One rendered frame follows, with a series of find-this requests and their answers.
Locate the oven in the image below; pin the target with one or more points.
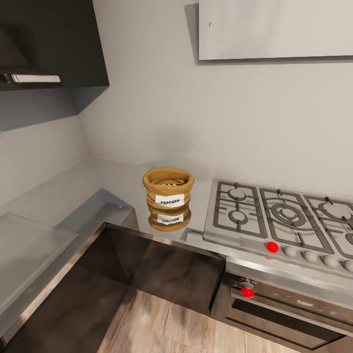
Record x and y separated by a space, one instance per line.
296 315

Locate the popcorn bag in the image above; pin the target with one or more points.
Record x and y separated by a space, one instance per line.
168 188

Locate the burner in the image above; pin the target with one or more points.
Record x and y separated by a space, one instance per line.
307 229

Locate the cabinet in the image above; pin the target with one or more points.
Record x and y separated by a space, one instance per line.
48 44

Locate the range hood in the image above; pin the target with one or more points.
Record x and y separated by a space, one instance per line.
238 29

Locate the drop in sink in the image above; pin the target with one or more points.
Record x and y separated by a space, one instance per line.
27 248

